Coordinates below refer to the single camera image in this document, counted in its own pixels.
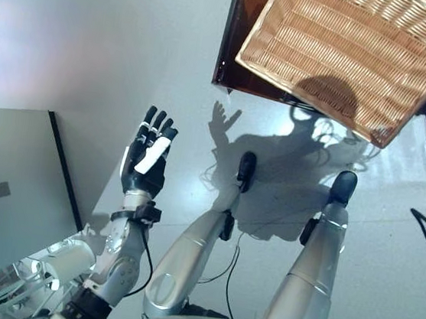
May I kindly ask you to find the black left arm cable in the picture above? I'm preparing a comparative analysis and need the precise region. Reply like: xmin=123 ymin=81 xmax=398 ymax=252
xmin=123 ymin=229 xmax=158 ymax=300

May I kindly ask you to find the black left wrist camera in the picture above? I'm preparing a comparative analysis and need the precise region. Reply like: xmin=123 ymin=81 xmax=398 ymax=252
xmin=135 ymin=203 xmax=164 ymax=226

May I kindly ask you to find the brown glossy stool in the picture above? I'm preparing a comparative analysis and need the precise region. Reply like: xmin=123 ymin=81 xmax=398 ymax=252
xmin=209 ymin=0 xmax=321 ymax=110

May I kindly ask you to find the right robot leg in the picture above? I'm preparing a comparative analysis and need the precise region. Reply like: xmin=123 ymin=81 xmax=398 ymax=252
xmin=259 ymin=161 xmax=360 ymax=319

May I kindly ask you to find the rectangular wicker laundry basket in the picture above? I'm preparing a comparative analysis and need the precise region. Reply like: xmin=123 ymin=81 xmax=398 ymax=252
xmin=226 ymin=0 xmax=426 ymax=155

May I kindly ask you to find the left robot leg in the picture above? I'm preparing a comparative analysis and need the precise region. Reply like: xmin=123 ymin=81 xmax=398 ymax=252
xmin=139 ymin=141 xmax=259 ymax=319

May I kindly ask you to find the grey cabinet with black edge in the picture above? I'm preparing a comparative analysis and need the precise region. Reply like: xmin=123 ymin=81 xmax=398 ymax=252
xmin=0 ymin=105 xmax=98 ymax=293

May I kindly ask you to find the white cylindrical roll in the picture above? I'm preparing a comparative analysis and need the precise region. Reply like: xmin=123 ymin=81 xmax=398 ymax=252
xmin=35 ymin=239 xmax=99 ymax=285

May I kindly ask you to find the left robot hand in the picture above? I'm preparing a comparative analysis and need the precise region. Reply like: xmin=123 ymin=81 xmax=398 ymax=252
xmin=117 ymin=102 xmax=183 ymax=201

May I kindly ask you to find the robot leg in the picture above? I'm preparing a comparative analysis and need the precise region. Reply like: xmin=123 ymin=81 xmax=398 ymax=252
xmin=259 ymin=161 xmax=360 ymax=319
xmin=139 ymin=141 xmax=259 ymax=319

